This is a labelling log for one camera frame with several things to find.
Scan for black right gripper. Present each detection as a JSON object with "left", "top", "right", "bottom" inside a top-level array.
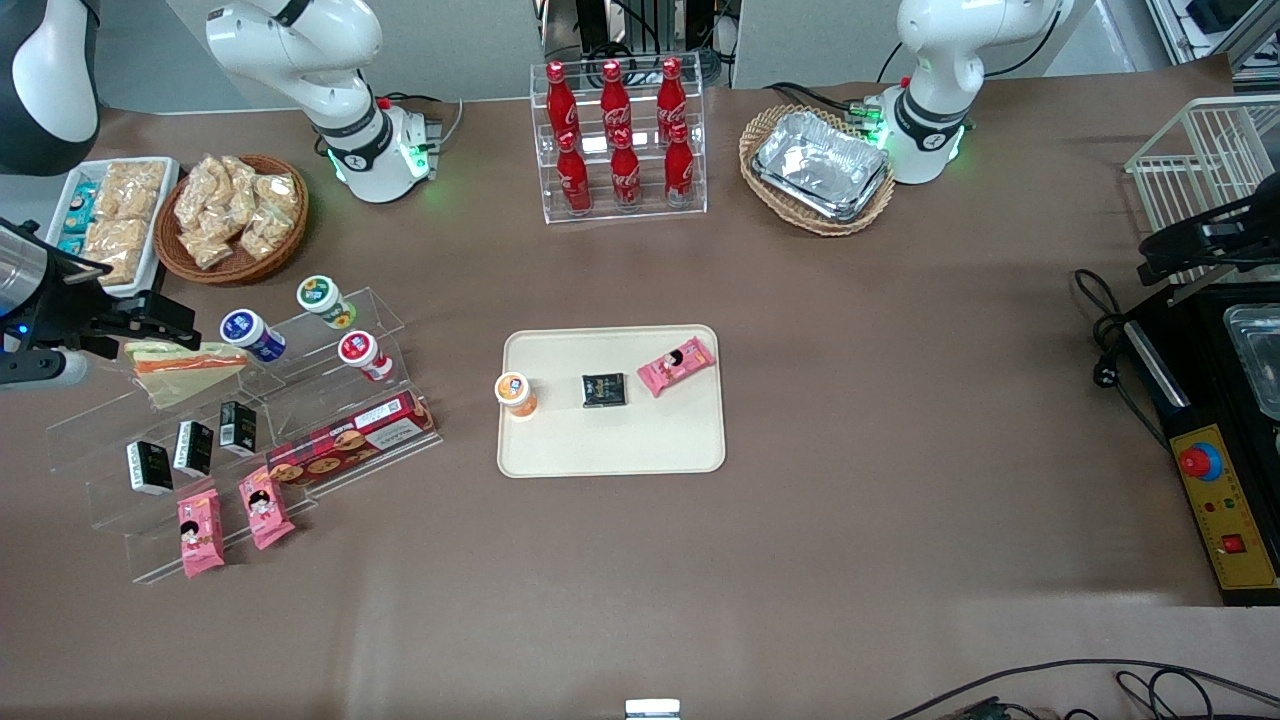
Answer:
[{"left": 28, "top": 248, "right": 199, "bottom": 359}]

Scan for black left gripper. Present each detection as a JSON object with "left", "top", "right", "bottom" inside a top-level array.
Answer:
[{"left": 1139, "top": 175, "right": 1280, "bottom": 285}]

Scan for triangle sandwich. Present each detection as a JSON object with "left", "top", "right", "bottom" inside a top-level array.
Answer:
[{"left": 124, "top": 340, "right": 248, "bottom": 409}]

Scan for aluminium foil tray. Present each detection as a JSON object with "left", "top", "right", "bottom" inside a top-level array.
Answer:
[{"left": 752, "top": 110, "right": 891, "bottom": 223}]

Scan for cream plastic tray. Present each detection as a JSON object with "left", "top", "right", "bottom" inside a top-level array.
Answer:
[{"left": 497, "top": 324, "right": 727, "bottom": 479}]

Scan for tan cracker pack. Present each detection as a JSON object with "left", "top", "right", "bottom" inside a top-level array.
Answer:
[
  {"left": 82, "top": 220, "right": 152, "bottom": 287},
  {"left": 98, "top": 162, "right": 167, "bottom": 222}
]

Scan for clear bag fried snacks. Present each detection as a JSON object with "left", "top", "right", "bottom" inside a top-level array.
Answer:
[
  {"left": 238, "top": 175, "right": 301, "bottom": 261},
  {"left": 173, "top": 168, "right": 219, "bottom": 237},
  {"left": 200, "top": 155, "right": 258, "bottom": 204},
  {"left": 180, "top": 225, "right": 238, "bottom": 271}
]

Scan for blue lid cup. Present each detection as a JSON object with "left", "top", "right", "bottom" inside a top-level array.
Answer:
[{"left": 219, "top": 309, "right": 288, "bottom": 364}]

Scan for brown wicker basket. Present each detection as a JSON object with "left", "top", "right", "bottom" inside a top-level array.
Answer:
[{"left": 154, "top": 154, "right": 310, "bottom": 286}]

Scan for white rectangular dish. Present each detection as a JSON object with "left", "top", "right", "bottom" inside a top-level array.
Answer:
[{"left": 45, "top": 158, "right": 181, "bottom": 299}]

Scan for small black carton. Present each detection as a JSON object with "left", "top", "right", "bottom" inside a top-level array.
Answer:
[
  {"left": 218, "top": 401, "right": 259, "bottom": 457},
  {"left": 173, "top": 420, "right": 215, "bottom": 478},
  {"left": 126, "top": 441, "right": 175, "bottom": 496}
]

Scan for clear glass container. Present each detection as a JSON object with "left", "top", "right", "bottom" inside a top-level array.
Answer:
[{"left": 1222, "top": 305, "right": 1280, "bottom": 421}]

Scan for black machine yellow panel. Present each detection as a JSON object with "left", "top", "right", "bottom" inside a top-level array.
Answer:
[{"left": 1120, "top": 285, "right": 1280, "bottom": 607}]

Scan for clear acrylic tiered stand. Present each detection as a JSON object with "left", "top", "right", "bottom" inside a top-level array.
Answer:
[{"left": 45, "top": 288, "right": 443, "bottom": 585}]

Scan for green lid cup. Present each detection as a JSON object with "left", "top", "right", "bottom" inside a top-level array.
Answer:
[{"left": 296, "top": 275, "right": 358, "bottom": 331}]

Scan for pink snack packet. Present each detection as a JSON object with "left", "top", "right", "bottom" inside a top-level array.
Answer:
[
  {"left": 237, "top": 466, "right": 296, "bottom": 551},
  {"left": 177, "top": 488, "right": 226, "bottom": 579},
  {"left": 637, "top": 337, "right": 717, "bottom": 398}
]

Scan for red lid cup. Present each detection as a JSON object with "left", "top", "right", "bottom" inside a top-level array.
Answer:
[{"left": 337, "top": 330, "right": 395, "bottom": 383}]

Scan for red cookie box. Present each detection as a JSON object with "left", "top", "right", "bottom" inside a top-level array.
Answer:
[{"left": 266, "top": 391, "right": 438, "bottom": 488}]

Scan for light wicker basket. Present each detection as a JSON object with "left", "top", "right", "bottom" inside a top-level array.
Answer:
[{"left": 739, "top": 104, "right": 897, "bottom": 237}]

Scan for orange lid cup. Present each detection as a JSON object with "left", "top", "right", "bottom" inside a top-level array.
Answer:
[{"left": 495, "top": 372, "right": 539, "bottom": 418}]

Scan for red cola bottle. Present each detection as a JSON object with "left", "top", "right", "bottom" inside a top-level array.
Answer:
[
  {"left": 600, "top": 60, "right": 633, "bottom": 136},
  {"left": 556, "top": 130, "right": 593, "bottom": 215},
  {"left": 664, "top": 122, "right": 696, "bottom": 207},
  {"left": 545, "top": 62, "right": 580, "bottom": 137},
  {"left": 657, "top": 57, "right": 689, "bottom": 131},
  {"left": 610, "top": 128, "right": 643, "bottom": 210}
]

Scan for clear acrylic bottle rack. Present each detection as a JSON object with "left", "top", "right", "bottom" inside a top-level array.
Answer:
[{"left": 530, "top": 55, "right": 709, "bottom": 225}]

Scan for white wire rack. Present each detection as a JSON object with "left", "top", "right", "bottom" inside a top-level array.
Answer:
[{"left": 1125, "top": 95, "right": 1280, "bottom": 293}]

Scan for black power cable with plug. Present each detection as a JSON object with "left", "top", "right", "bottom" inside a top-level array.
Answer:
[{"left": 1072, "top": 268, "right": 1183, "bottom": 453}]

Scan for black left arm base cable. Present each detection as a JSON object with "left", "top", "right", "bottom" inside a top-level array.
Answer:
[{"left": 765, "top": 80, "right": 886, "bottom": 123}]

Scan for black cables bundle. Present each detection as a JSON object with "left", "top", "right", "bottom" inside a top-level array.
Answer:
[{"left": 885, "top": 658, "right": 1280, "bottom": 720}]

